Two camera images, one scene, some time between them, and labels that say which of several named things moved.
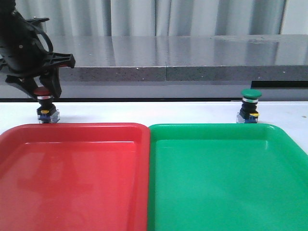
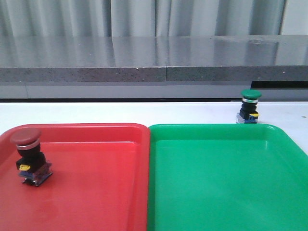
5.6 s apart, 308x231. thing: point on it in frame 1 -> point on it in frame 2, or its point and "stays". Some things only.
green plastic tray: (225, 177) stays
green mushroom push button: (248, 113) stays
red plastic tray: (75, 177) stays
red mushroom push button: (47, 112) -> (31, 161)
